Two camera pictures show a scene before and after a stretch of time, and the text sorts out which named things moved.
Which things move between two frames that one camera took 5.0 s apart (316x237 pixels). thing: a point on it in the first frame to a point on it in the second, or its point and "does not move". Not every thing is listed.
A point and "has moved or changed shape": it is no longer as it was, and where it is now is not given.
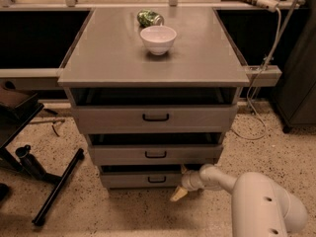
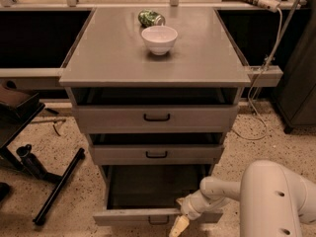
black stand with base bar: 17,108 does not move
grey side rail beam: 263,75 does not move
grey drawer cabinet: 155,90 does not move
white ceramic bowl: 158,39 does not move
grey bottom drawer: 141,176 has moved or changed shape
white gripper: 188,182 to 189,208
